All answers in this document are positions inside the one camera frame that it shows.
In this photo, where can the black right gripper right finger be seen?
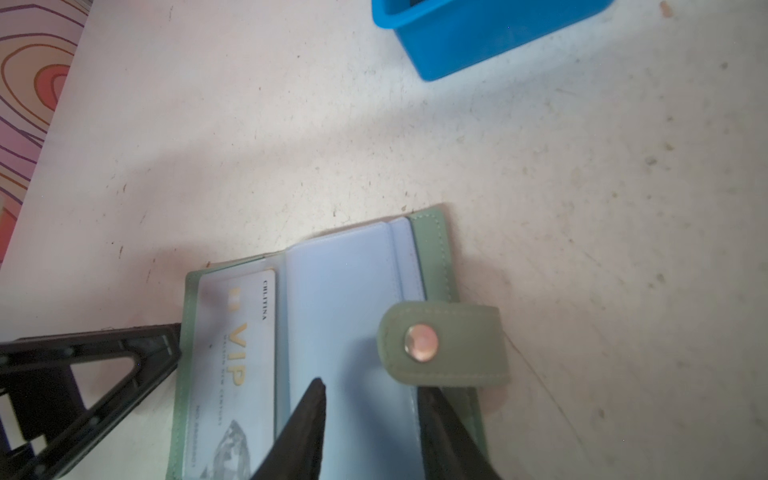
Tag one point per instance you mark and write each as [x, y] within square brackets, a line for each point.
[448, 451]

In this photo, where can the blue plastic card tray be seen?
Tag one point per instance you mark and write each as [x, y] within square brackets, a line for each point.
[442, 37]

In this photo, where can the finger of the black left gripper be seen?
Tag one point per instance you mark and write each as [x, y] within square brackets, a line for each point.
[63, 394]

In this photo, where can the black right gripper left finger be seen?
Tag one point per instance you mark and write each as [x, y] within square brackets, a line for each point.
[297, 453]

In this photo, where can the white silver vip card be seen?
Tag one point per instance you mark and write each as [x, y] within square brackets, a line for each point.
[230, 419]

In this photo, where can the mint green card holder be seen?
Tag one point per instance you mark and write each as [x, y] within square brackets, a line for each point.
[374, 312]

